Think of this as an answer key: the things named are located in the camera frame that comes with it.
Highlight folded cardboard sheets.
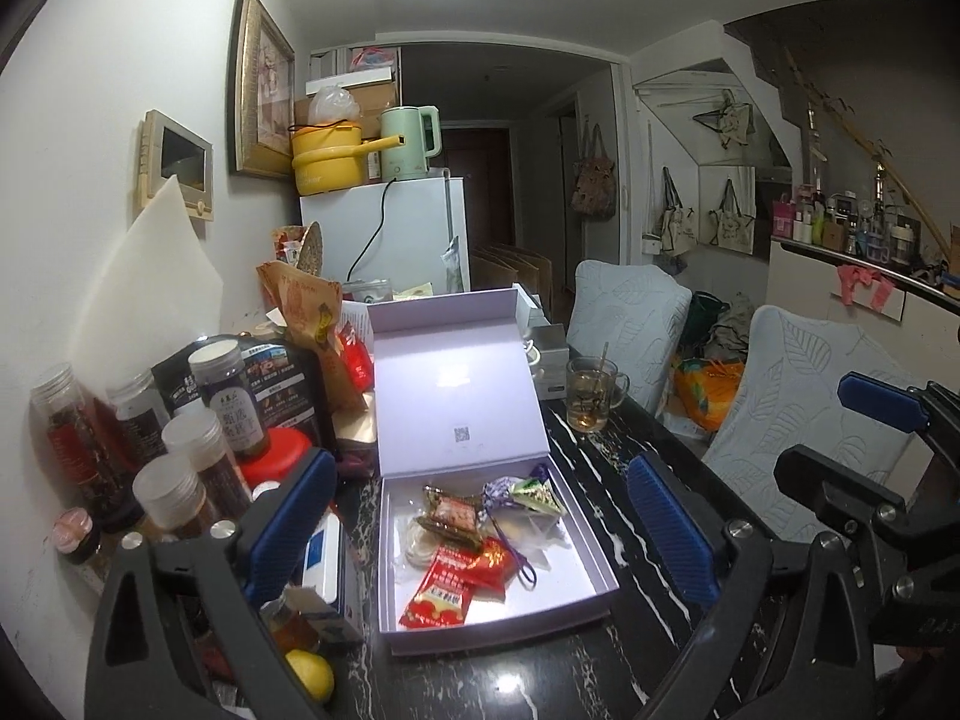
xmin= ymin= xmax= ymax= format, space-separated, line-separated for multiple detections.
xmin=471 ymin=246 xmax=552 ymax=293

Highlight red printed packet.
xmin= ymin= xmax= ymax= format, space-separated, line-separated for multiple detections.
xmin=334 ymin=322 xmax=374 ymax=391

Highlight clutter of bottles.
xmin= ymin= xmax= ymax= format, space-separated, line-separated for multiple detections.
xmin=772 ymin=109 xmax=960 ymax=278

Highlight beige wall panel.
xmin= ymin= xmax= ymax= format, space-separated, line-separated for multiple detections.
xmin=135 ymin=109 xmax=215 ymax=222

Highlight small red snack packet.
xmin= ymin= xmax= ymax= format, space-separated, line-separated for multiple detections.
xmin=461 ymin=536 xmax=518 ymax=602

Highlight purple mesh pouch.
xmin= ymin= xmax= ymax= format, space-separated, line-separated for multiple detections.
xmin=484 ymin=465 xmax=552 ymax=587

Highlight white tote bag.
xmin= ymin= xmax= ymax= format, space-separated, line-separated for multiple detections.
xmin=694 ymin=90 xmax=753 ymax=151
xmin=705 ymin=178 xmax=755 ymax=252
xmin=658 ymin=169 xmax=698 ymax=256

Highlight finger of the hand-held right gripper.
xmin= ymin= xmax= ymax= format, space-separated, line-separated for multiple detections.
xmin=838 ymin=373 xmax=960 ymax=436
xmin=774 ymin=444 xmax=908 ymax=541

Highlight green triangular snack packet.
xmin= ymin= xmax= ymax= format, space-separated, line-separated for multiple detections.
xmin=510 ymin=476 xmax=567 ymax=517

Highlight brown paper snack bag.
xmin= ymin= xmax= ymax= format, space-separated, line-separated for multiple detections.
xmin=257 ymin=261 xmax=376 ymax=413

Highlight bamboo pole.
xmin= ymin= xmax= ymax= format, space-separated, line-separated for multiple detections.
xmin=784 ymin=45 xmax=960 ymax=271

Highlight cluster of lidded jars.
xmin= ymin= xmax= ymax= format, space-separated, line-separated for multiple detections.
xmin=30 ymin=341 xmax=275 ymax=567

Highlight lilac gift box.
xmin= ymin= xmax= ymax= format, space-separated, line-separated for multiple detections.
xmin=367 ymin=286 xmax=621 ymax=657

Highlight pink cloth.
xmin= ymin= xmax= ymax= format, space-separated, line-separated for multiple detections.
xmin=836 ymin=264 xmax=897 ymax=310

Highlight green electric kettle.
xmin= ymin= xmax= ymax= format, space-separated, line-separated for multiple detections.
xmin=379 ymin=105 xmax=442 ymax=181

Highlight clear bag with white coil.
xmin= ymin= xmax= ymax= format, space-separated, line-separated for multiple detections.
xmin=401 ymin=517 xmax=451 ymax=571

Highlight long red snack packet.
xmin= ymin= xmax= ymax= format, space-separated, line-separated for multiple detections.
xmin=397 ymin=547 xmax=473 ymax=631

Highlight brown orange snack packet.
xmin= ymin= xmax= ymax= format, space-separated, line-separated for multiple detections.
xmin=420 ymin=484 xmax=492 ymax=541

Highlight large cardboard box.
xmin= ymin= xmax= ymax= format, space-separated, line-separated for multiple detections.
xmin=292 ymin=67 xmax=398 ymax=132

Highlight dark wooden door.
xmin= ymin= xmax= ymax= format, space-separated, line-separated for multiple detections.
xmin=442 ymin=126 xmax=515 ymax=245

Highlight clear plastic bag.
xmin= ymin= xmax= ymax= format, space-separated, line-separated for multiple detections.
xmin=307 ymin=85 xmax=362 ymax=128

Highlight red plastic stool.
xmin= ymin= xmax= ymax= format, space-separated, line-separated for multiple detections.
xmin=240 ymin=427 xmax=316 ymax=488

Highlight large light blue chair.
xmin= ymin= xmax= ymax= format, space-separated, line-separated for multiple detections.
xmin=701 ymin=305 xmax=946 ymax=541

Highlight white counter cabinet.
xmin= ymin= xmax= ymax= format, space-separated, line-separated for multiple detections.
xmin=769 ymin=236 xmax=960 ymax=391

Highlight green bag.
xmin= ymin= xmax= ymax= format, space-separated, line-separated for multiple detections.
xmin=686 ymin=291 xmax=732 ymax=350

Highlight black power cable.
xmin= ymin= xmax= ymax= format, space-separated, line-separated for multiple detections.
xmin=343 ymin=180 xmax=398 ymax=286

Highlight small light blue chair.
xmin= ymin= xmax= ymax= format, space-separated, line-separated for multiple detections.
xmin=566 ymin=260 xmax=692 ymax=413

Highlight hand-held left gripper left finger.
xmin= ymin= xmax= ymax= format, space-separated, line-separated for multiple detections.
xmin=84 ymin=448 xmax=338 ymax=720

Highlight white tissue box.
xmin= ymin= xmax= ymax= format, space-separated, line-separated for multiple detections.
xmin=525 ymin=322 xmax=569 ymax=400

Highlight blue white carton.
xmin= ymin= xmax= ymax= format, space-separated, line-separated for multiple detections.
xmin=300 ymin=514 xmax=346 ymax=616

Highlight orange bag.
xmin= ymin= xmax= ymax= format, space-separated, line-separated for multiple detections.
xmin=675 ymin=356 xmax=747 ymax=432

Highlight yellow pot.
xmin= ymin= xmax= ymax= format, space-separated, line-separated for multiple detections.
xmin=291 ymin=122 xmax=406 ymax=196

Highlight woven fan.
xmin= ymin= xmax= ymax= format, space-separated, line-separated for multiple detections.
xmin=296 ymin=221 xmax=325 ymax=275

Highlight black printed box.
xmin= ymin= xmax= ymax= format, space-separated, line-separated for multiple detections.
xmin=150 ymin=337 xmax=323 ymax=451

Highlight white mini fridge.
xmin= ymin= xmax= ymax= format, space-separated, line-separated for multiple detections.
xmin=300 ymin=176 xmax=470 ymax=293

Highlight glass mug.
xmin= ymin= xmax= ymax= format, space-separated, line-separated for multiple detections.
xmin=564 ymin=356 xmax=631 ymax=432

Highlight framed picture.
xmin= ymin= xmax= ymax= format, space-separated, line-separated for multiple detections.
xmin=229 ymin=0 xmax=296 ymax=179

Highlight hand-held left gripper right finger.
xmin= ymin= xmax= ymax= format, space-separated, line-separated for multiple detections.
xmin=626 ymin=454 xmax=878 ymax=720

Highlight yellow lemon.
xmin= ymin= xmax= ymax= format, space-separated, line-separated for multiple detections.
xmin=285 ymin=649 xmax=335 ymax=706

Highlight white foam board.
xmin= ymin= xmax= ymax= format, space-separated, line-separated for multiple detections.
xmin=71 ymin=175 xmax=224 ymax=406

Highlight brown patterned hanging bag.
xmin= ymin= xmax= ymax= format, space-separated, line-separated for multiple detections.
xmin=570 ymin=124 xmax=620 ymax=222

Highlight white translucent bag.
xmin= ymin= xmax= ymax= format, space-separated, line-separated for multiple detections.
xmin=499 ymin=510 xmax=575 ymax=567

